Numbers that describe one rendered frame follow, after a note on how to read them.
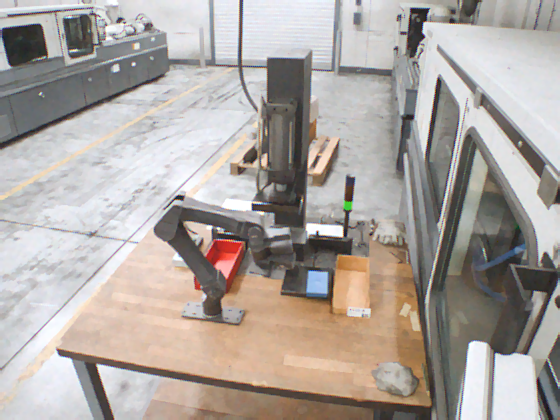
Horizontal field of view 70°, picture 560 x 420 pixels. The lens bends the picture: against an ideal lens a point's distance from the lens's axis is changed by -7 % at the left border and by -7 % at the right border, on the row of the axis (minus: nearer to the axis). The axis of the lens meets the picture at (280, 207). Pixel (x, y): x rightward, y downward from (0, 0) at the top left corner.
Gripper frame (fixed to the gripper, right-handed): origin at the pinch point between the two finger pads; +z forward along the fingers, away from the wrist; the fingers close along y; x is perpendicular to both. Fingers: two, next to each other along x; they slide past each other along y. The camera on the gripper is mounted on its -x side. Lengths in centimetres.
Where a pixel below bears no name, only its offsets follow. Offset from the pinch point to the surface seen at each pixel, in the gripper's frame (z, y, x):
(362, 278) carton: 17.7, 11.7, -31.6
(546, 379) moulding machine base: -10, -20, -85
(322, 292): 9.5, 0.2, -19.0
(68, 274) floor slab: 133, 18, 175
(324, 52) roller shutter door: 514, 785, 141
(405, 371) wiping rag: -5, -24, -48
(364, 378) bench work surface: -4.4, -28.1, -37.4
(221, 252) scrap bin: 20.0, 12.0, 24.5
